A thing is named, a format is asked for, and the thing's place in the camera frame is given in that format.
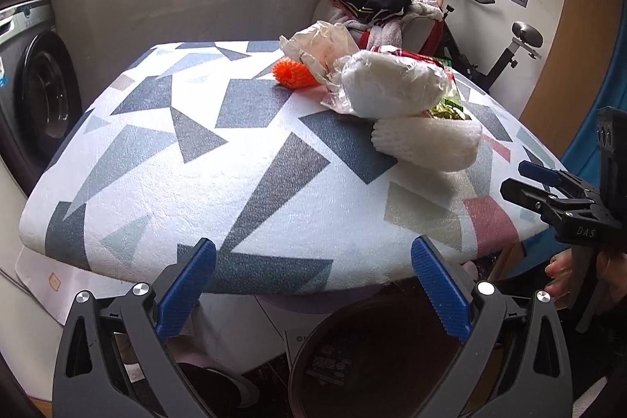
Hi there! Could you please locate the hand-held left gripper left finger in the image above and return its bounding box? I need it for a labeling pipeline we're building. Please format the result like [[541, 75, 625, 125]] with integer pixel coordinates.
[[51, 238, 219, 418]]

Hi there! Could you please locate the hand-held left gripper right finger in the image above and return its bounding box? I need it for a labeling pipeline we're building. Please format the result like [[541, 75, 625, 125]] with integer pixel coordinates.
[[410, 235, 574, 418]]

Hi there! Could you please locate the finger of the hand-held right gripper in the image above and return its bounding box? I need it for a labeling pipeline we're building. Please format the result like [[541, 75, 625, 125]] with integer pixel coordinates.
[[519, 160, 601, 201], [500, 179, 596, 228]]

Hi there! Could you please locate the brown trash bin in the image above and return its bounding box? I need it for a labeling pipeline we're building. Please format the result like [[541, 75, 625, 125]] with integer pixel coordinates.
[[288, 295, 495, 418]]

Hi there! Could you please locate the green gold foil wrapper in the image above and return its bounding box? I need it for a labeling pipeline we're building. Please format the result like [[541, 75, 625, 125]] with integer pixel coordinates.
[[426, 70, 473, 122]]

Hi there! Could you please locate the white foam fruit net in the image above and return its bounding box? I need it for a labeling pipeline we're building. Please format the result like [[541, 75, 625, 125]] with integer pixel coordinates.
[[372, 117, 483, 171]]

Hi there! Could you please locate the plastic-wrapped white foam net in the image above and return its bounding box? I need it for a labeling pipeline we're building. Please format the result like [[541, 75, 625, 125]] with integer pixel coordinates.
[[321, 50, 451, 118]]

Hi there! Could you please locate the orange spiky ball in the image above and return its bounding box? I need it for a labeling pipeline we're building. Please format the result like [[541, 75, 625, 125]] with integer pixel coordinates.
[[273, 59, 317, 90]]

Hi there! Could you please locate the paper bag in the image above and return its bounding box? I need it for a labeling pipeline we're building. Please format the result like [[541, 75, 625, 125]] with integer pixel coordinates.
[[279, 20, 361, 86]]

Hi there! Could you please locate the person's right hand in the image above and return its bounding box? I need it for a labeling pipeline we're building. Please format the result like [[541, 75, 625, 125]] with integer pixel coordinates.
[[545, 248, 627, 316]]

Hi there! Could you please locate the geometric printed tablecloth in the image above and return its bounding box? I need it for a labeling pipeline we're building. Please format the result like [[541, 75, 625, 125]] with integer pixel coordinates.
[[18, 40, 569, 294]]

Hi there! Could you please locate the person's black shoe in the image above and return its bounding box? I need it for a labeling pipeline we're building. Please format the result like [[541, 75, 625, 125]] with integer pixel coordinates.
[[176, 362, 260, 410]]

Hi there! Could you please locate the dark printed packet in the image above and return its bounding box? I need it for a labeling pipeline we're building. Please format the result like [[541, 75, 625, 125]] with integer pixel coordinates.
[[306, 340, 359, 385]]

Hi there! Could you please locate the black exercise bike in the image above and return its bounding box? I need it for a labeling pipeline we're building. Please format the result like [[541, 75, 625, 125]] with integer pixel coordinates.
[[416, 0, 544, 93]]

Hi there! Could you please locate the red garment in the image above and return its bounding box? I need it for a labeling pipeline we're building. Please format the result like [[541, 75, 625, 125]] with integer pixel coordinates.
[[357, 20, 444, 56]]

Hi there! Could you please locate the white fleece garment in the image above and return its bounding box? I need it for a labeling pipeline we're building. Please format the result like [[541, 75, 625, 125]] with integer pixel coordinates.
[[338, 0, 442, 51]]

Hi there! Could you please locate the grey front-load washing machine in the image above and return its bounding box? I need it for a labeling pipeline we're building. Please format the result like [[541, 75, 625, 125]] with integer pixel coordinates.
[[0, 0, 83, 184]]

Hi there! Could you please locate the pile of clothes on chair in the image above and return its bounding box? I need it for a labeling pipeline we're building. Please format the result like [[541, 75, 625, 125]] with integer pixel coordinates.
[[311, 0, 446, 56]]

